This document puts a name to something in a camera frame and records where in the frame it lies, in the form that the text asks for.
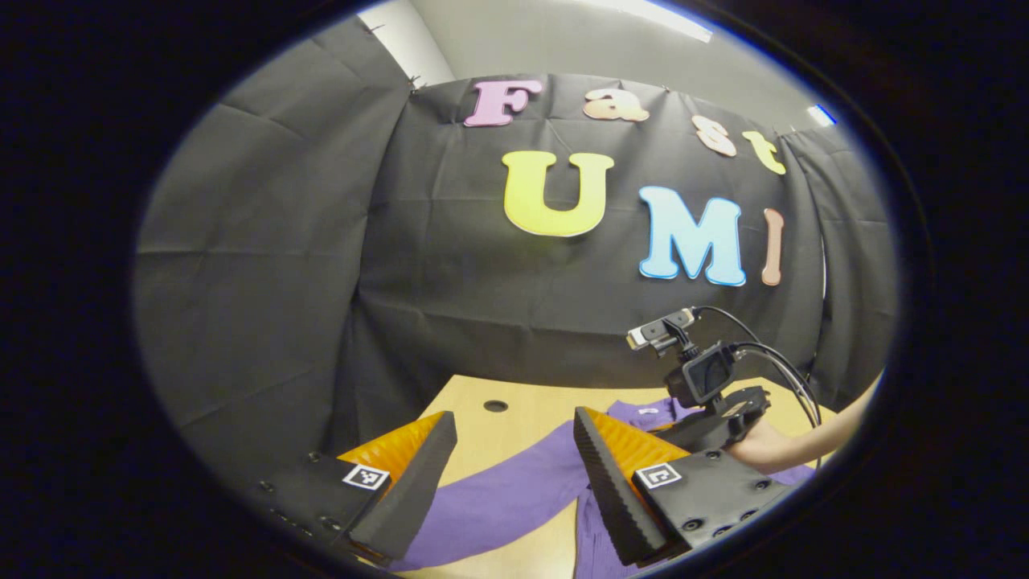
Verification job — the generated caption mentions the ceiling light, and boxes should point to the ceiling light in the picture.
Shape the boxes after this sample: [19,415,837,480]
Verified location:
[579,0,715,43]

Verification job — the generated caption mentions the black camera cable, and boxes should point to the black camera cable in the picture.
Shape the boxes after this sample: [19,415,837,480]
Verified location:
[693,306,824,471]

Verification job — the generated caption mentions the black backdrop cloth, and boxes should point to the black backdrop cloth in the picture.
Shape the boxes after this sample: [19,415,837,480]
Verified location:
[133,16,900,515]

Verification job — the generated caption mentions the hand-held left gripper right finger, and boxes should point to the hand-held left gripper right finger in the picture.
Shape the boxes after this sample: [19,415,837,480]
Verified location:
[572,406,794,568]

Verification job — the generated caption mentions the purple button shirt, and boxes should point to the purple button shirt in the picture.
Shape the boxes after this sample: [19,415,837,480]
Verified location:
[394,396,817,579]

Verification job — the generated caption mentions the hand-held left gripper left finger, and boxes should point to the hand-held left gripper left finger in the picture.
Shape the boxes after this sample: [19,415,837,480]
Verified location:
[241,410,459,564]

